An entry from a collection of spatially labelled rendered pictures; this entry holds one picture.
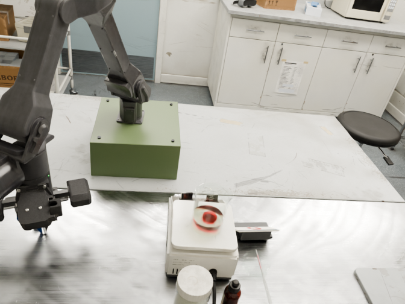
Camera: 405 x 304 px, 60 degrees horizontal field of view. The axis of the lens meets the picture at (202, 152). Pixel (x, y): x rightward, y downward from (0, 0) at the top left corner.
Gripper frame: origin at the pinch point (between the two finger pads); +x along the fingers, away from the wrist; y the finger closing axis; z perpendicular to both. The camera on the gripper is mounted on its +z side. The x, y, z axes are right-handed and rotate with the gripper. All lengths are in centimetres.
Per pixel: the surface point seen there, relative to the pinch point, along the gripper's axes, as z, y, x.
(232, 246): 20.8, 30.6, -4.9
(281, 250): 18.9, 45.2, 4.3
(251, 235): 14.6, 39.9, 2.4
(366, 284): 32, 57, 3
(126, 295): 19.1, 12.0, 3.5
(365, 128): -53, 159, 34
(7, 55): -228, -15, 58
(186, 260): 19.0, 22.7, -1.7
